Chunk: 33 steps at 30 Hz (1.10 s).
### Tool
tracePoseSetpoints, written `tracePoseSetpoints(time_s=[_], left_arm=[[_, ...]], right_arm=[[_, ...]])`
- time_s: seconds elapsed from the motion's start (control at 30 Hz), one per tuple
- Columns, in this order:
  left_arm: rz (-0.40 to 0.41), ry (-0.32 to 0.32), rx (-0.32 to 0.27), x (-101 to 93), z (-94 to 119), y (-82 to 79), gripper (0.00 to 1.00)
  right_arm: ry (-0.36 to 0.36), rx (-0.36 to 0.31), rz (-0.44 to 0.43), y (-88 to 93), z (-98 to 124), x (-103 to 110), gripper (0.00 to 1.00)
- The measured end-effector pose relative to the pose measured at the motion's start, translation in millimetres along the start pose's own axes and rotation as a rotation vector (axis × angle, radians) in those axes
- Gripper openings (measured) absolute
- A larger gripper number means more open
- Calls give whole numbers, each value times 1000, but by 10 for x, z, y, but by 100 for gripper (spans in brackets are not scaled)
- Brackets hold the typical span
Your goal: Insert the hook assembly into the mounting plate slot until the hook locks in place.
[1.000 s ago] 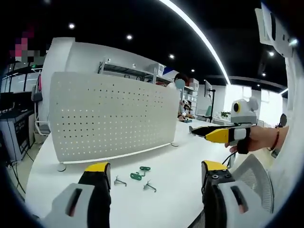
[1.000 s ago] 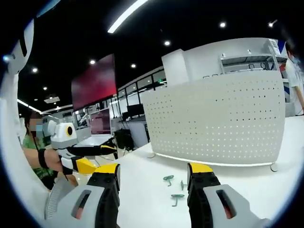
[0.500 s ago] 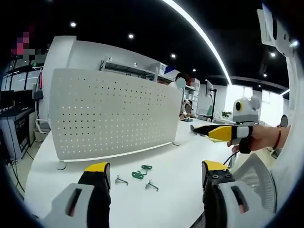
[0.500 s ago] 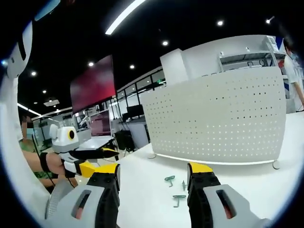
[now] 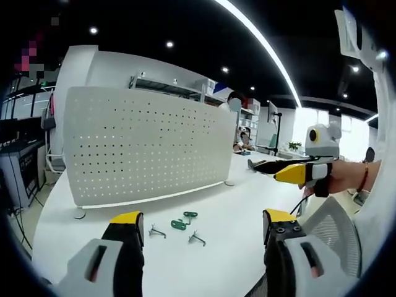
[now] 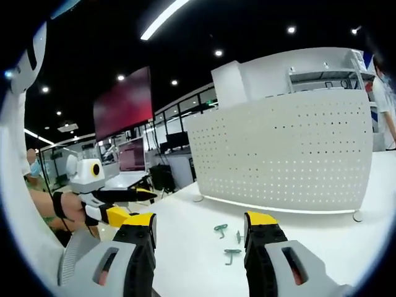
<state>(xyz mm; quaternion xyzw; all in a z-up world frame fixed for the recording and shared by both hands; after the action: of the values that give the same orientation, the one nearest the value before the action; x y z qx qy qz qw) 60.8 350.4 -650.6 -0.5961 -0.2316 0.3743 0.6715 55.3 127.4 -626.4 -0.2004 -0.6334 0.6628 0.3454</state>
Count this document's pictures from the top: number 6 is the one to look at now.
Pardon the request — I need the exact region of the white partition cabinet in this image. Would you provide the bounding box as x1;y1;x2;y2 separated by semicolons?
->
211;46;366;110

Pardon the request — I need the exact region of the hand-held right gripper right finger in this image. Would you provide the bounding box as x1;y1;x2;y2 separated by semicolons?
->
243;210;353;297

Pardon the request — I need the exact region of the person's left hand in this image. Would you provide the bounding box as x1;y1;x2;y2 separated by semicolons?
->
52;191;92;224

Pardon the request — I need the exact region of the large red wall screen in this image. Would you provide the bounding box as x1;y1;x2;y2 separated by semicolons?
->
92;66;155;142

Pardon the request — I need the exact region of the thin black cable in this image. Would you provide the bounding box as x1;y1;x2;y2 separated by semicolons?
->
60;193;95;239

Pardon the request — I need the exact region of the white perforated mounting plate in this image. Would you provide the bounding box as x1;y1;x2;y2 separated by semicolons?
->
183;89;376;222

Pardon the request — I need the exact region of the white device with dark panels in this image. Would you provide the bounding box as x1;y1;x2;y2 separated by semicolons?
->
4;20;48;95

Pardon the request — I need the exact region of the black computer monitor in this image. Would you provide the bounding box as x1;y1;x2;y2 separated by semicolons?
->
165;131;190;153

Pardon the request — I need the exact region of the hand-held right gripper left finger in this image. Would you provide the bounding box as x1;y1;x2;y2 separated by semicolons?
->
63;212;157;297

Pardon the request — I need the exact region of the long ceiling light strip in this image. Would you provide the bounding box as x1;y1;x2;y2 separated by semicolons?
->
140;0;190;41

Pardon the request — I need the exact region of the black office chair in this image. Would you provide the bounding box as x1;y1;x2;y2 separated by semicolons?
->
150;163;176;192

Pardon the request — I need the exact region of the metal shelf rack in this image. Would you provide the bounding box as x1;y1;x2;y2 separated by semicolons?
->
287;49;376;93

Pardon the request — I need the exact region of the open laptop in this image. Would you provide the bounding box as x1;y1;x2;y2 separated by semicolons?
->
105;137;152;190

